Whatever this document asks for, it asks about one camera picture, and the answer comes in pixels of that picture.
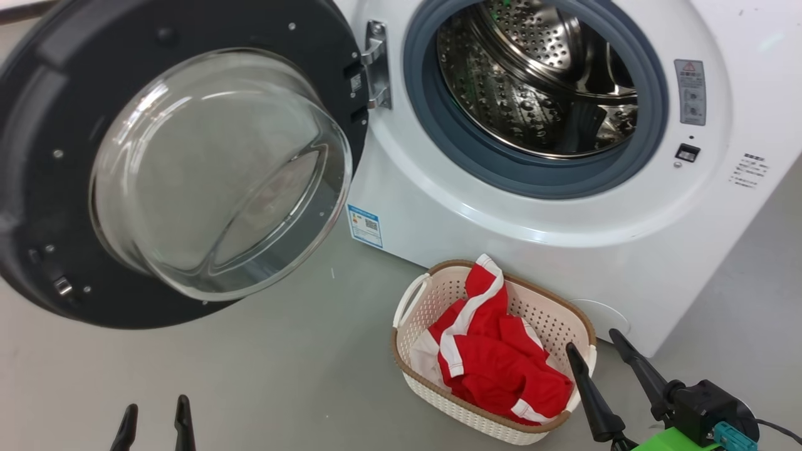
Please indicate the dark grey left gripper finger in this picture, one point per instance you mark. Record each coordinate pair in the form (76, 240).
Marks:
(185, 426)
(125, 432)

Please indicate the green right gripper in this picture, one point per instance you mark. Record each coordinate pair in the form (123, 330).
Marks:
(708, 413)

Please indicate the red and white garment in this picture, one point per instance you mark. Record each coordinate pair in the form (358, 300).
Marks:
(495, 369)

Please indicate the black round glass washer door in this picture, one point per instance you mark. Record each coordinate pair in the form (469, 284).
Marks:
(56, 94)

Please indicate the white front-load washing machine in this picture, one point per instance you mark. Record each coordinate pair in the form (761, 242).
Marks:
(626, 250)

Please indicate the cream perforated laundry basket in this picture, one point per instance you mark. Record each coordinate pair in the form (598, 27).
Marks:
(432, 300)

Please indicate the black door lock socket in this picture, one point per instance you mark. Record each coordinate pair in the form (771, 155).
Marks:
(687, 153)

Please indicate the chrome door hinge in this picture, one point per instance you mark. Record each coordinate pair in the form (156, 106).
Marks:
(377, 62)

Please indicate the round white filter cover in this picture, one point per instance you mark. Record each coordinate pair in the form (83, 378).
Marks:
(604, 319)

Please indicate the black text notice sticker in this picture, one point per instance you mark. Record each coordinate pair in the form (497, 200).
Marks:
(748, 170)

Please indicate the blue energy label sticker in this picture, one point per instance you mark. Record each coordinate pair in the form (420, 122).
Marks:
(365, 226)

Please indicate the grey warning sticker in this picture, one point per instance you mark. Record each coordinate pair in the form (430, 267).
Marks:
(690, 93)

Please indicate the perforated steel drum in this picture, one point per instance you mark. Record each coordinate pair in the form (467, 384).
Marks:
(501, 88)

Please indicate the white QR code sticker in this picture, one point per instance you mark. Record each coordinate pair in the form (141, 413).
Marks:
(356, 83)

